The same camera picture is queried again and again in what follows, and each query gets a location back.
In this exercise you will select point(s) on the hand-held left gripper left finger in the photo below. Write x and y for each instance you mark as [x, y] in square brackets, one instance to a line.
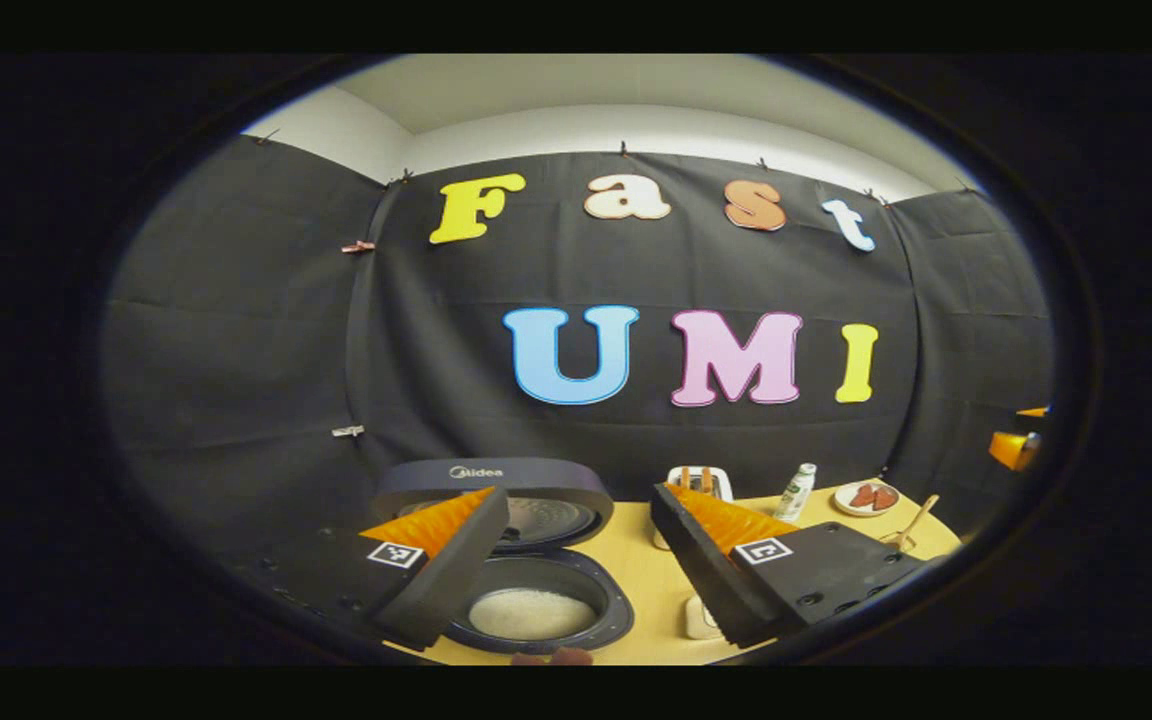
[456, 580]

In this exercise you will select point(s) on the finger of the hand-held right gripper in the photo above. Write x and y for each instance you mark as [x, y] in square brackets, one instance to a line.
[1011, 450]
[1034, 411]

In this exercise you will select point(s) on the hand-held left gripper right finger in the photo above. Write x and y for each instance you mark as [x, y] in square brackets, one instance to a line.
[696, 570]

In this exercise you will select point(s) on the clear plastic rice box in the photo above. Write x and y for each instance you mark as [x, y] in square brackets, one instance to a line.
[701, 615]

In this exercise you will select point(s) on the wooden spoon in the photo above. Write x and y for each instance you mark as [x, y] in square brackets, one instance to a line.
[914, 520]

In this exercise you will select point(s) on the dark blue rice cooker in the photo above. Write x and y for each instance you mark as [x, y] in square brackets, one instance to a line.
[546, 480]

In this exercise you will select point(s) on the white divided grain dish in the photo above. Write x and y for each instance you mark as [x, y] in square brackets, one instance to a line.
[659, 541]

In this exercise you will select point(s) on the white toaster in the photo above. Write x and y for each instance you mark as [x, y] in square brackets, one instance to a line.
[721, 485]

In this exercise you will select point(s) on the white green drink bottle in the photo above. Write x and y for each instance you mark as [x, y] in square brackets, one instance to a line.
[794, 495]

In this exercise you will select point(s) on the red meat slice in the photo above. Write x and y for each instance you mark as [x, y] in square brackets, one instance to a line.
[861, 497]
[885, 496]

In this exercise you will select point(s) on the white plate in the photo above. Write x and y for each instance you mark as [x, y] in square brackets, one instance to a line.
[841, 498]

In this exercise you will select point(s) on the silver clip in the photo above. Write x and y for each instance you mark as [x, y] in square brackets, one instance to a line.
[347, 431]

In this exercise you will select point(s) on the black backdrop cloth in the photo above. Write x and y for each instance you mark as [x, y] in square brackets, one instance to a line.
[236, 350]

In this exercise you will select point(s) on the pink clip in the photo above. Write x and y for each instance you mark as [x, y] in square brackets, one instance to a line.
[358, 246]

